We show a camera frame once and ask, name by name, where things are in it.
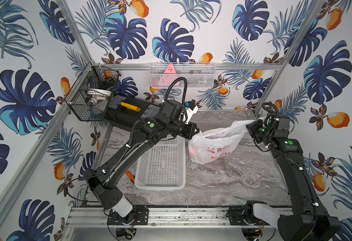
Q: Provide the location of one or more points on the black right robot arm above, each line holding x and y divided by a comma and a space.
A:
309, 219

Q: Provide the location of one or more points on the white mesh wall shelf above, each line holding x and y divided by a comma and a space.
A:
198, 75

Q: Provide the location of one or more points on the black toolbox yellow handle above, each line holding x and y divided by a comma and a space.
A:
123, 112

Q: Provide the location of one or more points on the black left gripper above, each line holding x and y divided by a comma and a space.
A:
191, 131

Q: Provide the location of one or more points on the black wire basket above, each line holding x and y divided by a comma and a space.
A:
92, 91

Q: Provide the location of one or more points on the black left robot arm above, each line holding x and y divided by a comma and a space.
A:
174, 118

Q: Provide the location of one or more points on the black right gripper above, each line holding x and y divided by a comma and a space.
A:
253, 126

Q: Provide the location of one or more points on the pink triangular item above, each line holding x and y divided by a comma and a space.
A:
168, 77

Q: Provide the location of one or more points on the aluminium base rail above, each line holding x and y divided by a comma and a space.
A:
165, 217

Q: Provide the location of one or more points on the orange item behind basket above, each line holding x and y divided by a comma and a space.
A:
130, 176

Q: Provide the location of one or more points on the white perforated plastic basket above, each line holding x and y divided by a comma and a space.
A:
163, 167

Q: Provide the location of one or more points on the white plastic bag red print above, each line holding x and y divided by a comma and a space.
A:
216, 143

